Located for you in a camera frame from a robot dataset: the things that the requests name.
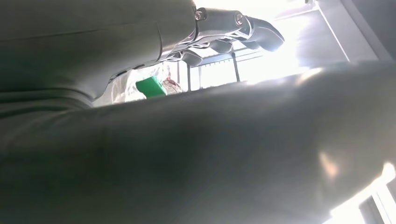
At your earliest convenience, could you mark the clear plastic bag package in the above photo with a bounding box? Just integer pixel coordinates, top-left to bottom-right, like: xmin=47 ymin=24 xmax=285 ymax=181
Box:
xmin=92 ymin=62 xmax=184 ymax=107

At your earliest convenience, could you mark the ribbed grey left arm sleeve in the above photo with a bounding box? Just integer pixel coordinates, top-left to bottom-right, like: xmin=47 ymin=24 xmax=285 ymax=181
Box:
xmin=0 ymin=89 xmax=93 ymax=121

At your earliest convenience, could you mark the green block item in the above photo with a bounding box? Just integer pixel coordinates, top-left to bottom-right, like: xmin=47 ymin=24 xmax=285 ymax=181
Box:
xmin=135 ymin=76 xmax=168 ymax=99

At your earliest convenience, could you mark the black window frame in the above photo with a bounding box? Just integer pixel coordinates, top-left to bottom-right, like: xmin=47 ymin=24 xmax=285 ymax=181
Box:
xmin=176 ymin=51 xmax=267 ymax=92
xmin=359 ymin=177 xmax=396 ymax=224

